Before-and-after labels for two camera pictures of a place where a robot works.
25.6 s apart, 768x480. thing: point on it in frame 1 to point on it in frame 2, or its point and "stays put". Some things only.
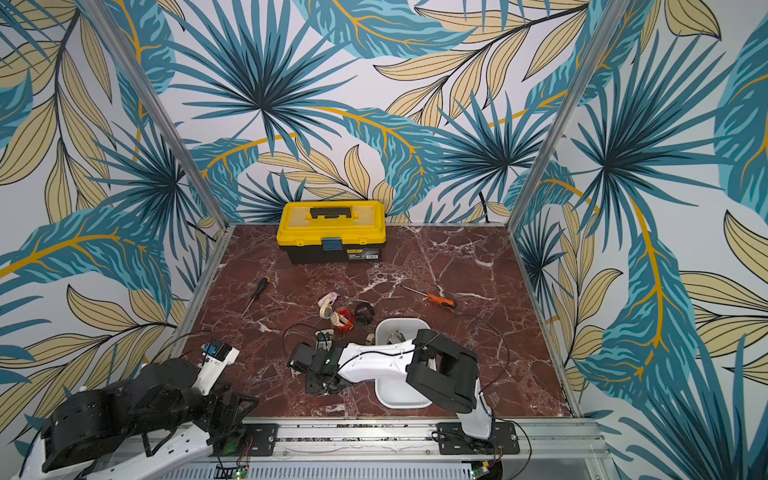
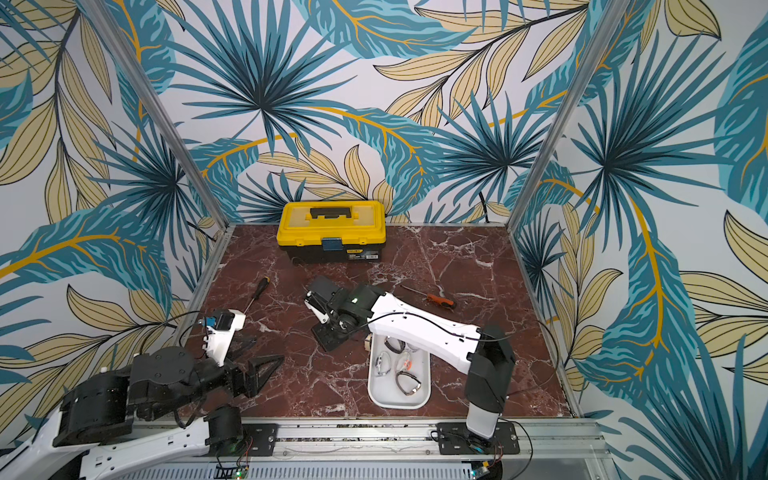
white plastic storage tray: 398,393 stays put
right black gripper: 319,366 to 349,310
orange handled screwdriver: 434,298 stays put
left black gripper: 212,422 to 240,386
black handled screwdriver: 265,281 stays put
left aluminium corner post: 112,29 stays put
